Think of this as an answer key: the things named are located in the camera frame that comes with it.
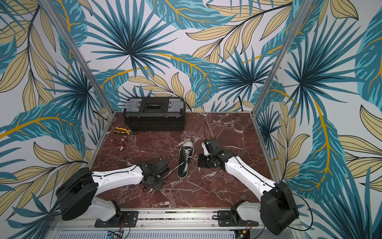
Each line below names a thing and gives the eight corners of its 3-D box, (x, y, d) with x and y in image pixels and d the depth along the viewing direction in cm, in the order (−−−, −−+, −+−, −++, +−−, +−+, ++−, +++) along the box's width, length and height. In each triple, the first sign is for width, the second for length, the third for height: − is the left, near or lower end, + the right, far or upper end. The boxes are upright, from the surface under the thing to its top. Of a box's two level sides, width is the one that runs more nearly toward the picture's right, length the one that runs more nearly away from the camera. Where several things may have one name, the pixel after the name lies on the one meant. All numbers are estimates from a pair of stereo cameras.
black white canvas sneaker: (172, 176, 89) (172, 173, 85) (182, 142, 104) (182, 139, 101) (186, 179, 88) (186, 176, 84) (194, 144, 103) (195, 141, 100)
